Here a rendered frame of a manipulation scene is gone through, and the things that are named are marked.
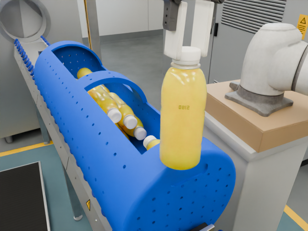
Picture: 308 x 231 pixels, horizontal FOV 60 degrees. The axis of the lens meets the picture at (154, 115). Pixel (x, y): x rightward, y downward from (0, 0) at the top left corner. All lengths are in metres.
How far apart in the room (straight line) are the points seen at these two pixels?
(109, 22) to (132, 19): 0.48
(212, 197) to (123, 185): 0.21
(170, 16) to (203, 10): 0.05
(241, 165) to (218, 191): 0.38
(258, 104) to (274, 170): 0.27
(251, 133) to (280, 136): 0.09
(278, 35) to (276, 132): 0.30
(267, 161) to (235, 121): 0.19
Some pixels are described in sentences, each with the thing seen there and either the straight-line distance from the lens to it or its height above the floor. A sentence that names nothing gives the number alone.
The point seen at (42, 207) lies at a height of 0.15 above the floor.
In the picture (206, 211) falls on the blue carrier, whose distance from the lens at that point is 0.63.
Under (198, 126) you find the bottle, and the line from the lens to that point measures 0.39.
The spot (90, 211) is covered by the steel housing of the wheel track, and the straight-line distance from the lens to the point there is 0.88.
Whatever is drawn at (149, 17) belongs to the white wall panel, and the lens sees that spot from 6.02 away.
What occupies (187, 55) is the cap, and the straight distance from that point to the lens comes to 0.36.
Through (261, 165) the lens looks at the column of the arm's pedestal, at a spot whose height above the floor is 0.91.
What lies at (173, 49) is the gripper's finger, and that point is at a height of 1.43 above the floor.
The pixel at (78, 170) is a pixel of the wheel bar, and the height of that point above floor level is 0.92.
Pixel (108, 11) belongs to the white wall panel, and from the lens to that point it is 5.70.
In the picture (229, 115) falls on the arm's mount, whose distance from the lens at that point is 0.98.
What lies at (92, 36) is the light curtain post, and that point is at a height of 1.09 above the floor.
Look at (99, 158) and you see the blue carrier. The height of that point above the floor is 1.17.
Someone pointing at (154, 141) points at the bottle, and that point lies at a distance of 0.70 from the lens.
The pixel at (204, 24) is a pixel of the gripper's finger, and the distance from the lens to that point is 0.38.
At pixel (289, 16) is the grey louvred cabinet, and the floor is 1.19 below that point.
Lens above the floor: 1.54
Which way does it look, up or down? 31 degrees down
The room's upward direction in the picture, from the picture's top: straight up
